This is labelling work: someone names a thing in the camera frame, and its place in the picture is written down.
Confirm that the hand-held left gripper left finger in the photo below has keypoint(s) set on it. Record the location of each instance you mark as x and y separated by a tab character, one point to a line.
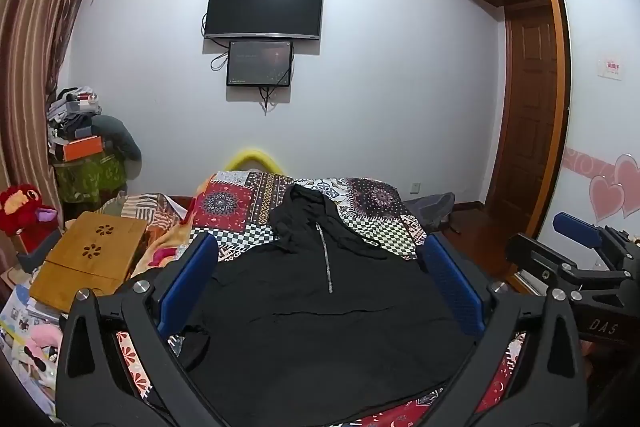
190	279

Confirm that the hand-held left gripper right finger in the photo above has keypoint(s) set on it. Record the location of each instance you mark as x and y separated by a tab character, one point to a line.
452	287

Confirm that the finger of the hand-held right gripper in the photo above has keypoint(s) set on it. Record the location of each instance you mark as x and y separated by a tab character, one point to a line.
535	257
575	228

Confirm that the black zip hoodie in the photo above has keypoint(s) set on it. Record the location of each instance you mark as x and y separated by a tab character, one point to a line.
300	332

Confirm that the pile of mixed clothes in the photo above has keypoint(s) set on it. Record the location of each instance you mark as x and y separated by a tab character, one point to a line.
72	112

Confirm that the striped orange blanket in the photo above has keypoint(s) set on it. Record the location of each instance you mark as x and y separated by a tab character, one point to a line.
150	212

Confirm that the white heart-print sliding door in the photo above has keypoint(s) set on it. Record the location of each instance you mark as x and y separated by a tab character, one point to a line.
600	132

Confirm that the wooden lap desk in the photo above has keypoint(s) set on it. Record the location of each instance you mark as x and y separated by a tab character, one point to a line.
85	257

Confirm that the patchwork printed blanket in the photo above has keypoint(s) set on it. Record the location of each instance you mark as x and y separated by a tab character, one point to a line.
380	207

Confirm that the brown wooden door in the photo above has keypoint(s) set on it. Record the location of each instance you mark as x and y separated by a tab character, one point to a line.
532	107

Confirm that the grey cushion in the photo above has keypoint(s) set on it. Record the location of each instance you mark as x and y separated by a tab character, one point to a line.
117	134

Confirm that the white red door sticker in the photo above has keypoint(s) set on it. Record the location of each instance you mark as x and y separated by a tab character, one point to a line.
611	68

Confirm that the orange box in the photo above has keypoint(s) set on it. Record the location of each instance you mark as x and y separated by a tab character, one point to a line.
82	148

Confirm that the red plush toy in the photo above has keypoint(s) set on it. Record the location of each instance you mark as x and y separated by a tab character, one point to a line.
20	207

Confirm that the brown striped curtain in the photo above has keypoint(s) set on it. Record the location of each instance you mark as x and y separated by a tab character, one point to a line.
35	32

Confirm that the small black wall monitor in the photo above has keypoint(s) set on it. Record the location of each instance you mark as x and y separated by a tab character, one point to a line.
259	63

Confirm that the wall-mounted black television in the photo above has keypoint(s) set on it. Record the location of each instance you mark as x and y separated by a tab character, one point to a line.
264	7

